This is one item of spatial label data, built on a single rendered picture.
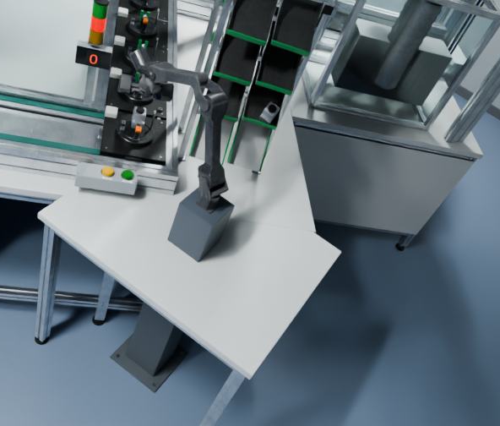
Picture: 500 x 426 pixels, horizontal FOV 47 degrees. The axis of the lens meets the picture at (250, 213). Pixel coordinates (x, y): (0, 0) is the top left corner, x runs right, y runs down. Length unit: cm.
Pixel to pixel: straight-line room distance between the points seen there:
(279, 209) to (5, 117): 109
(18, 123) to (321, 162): 154
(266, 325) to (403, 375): 143
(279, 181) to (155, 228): 63
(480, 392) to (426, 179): 119
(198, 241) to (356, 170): 141
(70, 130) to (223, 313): 91
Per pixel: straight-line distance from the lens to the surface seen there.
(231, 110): 212
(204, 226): 192
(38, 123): 232
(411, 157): 322
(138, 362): 274
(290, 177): 250
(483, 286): 404
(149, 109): 240
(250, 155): 225
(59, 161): 215
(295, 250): 223
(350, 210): 342
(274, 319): 200
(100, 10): 209
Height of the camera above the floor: 244
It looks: 44 degrees down
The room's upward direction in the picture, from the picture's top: 25 degrees clockwise
